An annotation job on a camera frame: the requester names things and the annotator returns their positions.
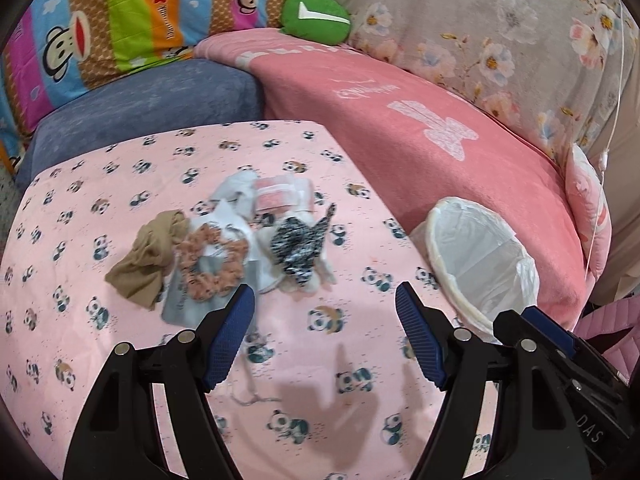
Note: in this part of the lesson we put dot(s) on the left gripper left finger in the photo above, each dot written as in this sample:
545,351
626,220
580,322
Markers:
117,435

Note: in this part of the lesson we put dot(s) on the pink panda print sheet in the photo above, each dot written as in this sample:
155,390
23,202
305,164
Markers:
325,385

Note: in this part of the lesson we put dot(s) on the tan stocking cloth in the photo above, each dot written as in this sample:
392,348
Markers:
139,276

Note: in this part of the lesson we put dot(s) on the black white patterned scrunchie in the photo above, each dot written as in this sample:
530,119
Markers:
297,247

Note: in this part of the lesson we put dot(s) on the blue grey cushion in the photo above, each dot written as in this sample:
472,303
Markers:
177,95

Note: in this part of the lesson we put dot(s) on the white lined trash bin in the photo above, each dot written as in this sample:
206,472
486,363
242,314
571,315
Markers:
479,263

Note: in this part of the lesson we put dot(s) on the pink towel blanket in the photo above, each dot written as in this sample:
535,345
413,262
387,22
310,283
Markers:
417,143

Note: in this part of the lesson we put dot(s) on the pink white small pillow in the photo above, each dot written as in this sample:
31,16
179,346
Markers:
585,195

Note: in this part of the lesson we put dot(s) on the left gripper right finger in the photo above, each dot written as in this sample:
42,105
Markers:
534,437

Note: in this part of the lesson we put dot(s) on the grey floral quilt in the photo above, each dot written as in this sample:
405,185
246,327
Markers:
549,70

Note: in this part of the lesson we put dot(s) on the white printed packet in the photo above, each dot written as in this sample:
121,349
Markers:
232,225

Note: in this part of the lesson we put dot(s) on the pink quilted chair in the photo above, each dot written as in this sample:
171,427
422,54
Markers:
613,330

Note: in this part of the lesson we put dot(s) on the peach dotted scrunchie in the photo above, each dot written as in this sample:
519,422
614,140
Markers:
208,241

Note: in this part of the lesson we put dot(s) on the colourful striped monkey quilt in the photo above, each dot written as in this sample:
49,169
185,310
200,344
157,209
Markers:
61,49

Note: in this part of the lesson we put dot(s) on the pink white sock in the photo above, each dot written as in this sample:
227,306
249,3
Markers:
283,193

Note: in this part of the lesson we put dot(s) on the white cloth glove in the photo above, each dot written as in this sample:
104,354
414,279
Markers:
264,236

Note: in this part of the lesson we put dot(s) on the green round cushion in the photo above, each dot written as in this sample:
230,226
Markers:
322,21

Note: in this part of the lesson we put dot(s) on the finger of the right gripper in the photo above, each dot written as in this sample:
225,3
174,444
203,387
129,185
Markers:
604,404

